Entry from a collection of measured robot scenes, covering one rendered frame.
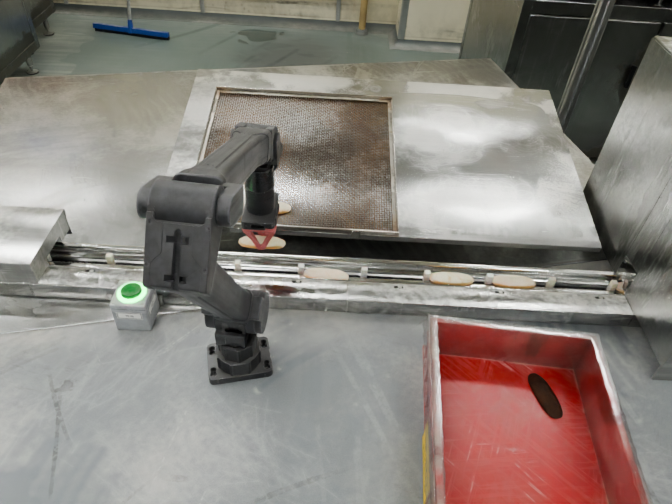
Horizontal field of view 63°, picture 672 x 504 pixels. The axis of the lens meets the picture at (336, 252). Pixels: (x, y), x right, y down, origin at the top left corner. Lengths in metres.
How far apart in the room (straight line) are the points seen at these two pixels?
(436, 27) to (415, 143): 3.13
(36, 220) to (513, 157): 1.17
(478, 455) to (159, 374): 0.60
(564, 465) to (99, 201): 1.21
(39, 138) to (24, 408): 0.93
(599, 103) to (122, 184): 2.32
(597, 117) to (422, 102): 1.62
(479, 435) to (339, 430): 0.25
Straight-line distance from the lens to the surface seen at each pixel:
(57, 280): 1.28
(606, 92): 3.07
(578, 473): 1.09
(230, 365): 1.04
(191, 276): 0.64
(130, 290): 1.14
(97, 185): 1.59
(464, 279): 1.24
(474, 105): 1.68
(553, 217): 1.43
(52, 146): 1.80
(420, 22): 4.57
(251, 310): 0.94
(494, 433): 1.07
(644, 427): 1.20
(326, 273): 1.20
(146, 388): 1.10
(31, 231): 1.33
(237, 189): 0.66
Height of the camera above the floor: 1.71
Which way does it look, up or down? 43 degrees down
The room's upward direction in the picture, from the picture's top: 4 degrees clockwise
